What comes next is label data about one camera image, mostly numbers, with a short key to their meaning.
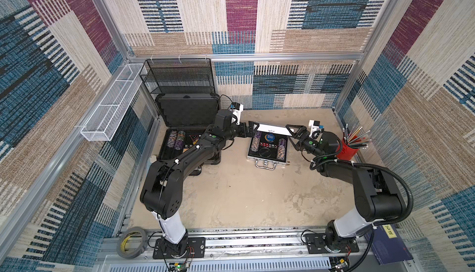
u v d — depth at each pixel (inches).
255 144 39.3
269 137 41.4
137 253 28.3
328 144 27.1
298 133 30.7
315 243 28.9
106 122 28.1
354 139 37.2
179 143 39.8
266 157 37.9
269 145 40.2
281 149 38.9
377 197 18.3
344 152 36.1
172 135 41.3
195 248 28.8
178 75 41.0
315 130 32.6
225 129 27.2
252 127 30.1
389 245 28.8
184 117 40.0
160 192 17.8
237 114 30.5
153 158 37.8
